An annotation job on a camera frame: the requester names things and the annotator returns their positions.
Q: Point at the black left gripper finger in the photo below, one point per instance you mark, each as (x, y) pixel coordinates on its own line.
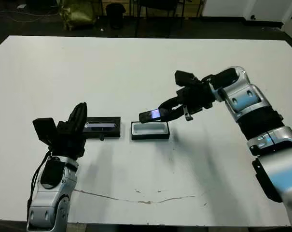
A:
(83, 118)
(75, 118)

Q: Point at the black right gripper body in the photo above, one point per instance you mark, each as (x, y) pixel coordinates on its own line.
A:
(198, 99)

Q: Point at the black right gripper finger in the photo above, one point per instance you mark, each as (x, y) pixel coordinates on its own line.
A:
(174, 114)
(171, 102)

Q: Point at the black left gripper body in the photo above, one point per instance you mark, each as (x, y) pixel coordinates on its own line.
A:
(68, 145)

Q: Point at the black box lid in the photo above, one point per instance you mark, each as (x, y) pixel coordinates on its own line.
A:
(107, 131)

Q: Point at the black bar-shaped camera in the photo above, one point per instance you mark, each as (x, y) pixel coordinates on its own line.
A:
(147, 116)

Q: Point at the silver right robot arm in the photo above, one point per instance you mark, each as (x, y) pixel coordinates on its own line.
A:
(247, 96)

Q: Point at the black box base white insert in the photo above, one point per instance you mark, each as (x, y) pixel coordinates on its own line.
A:
(149, 137)

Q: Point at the black chair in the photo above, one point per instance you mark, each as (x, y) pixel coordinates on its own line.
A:
(160, 6)

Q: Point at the small black round knob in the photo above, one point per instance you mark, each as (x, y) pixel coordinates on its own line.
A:
(252, 17)

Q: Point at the black trash bin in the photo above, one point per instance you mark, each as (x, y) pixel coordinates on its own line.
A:
(115, 15)

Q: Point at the wooden shelf unit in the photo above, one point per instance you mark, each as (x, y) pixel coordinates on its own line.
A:
(131, 6)

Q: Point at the yellow-green plastic bag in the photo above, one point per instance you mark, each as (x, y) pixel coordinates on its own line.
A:
(78, 13)

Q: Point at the white paper sheet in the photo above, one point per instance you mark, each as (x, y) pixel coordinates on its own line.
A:
(21, 6)

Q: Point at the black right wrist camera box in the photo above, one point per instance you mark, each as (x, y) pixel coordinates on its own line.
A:
(184, 77)

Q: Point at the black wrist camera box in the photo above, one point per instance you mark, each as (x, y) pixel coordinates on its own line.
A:
(43, 130)
(184, 77)

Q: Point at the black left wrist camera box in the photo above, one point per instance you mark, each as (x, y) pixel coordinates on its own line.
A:
(43, 130)

